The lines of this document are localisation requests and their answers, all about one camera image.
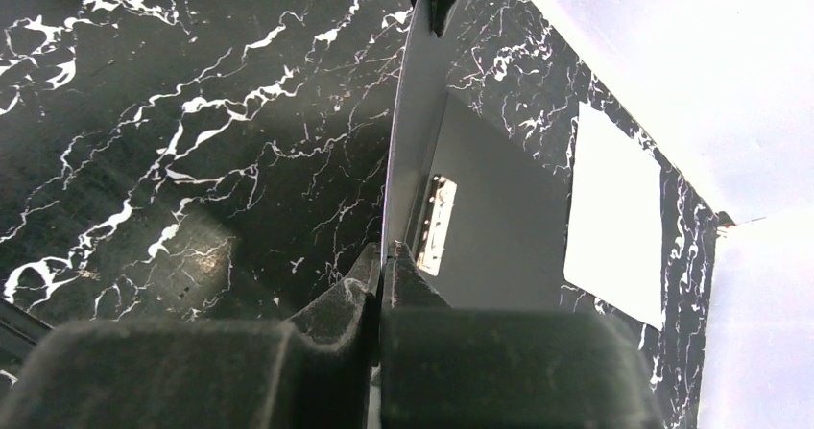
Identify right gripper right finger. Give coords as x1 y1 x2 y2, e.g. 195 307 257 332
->
380 242 662 428

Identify silver folder lever clip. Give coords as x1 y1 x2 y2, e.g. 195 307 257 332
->
416 175 458 276

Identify printed white paper sheets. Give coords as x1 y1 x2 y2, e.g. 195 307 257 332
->
563 104 663 329

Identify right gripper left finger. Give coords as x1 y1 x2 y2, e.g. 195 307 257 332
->
1 244 380 428

